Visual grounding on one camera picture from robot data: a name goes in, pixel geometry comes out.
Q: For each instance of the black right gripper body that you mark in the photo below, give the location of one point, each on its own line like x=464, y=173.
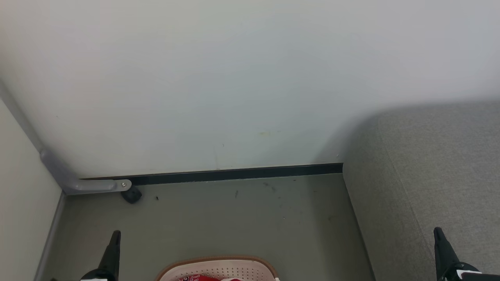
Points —
x=476, y=275

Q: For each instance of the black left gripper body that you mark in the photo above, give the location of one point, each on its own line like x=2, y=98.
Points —
x=97, y=276

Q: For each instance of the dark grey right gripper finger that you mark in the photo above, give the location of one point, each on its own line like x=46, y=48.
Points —
x=443, y=253

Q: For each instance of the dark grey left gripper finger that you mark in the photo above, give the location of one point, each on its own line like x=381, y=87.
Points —
x=112, y=253

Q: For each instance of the red jersey with number print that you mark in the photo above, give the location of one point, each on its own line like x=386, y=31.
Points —
x=195, y=278

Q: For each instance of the grey fabric sofa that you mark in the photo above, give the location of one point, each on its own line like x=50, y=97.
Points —
x=429, y=175

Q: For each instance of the grey skirting strip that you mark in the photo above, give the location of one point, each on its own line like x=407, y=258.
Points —
x=49, y=242

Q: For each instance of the black rubber foot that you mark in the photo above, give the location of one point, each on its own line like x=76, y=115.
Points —
x=131, y=195

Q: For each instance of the cream perforated laundry basket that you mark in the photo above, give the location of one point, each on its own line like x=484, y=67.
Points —
x=222, y=267

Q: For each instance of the black baseboard strip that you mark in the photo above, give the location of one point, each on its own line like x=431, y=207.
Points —
x=234, y=173

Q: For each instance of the grey metal corner bracket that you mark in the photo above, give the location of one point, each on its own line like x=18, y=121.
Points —
x=78, y=185

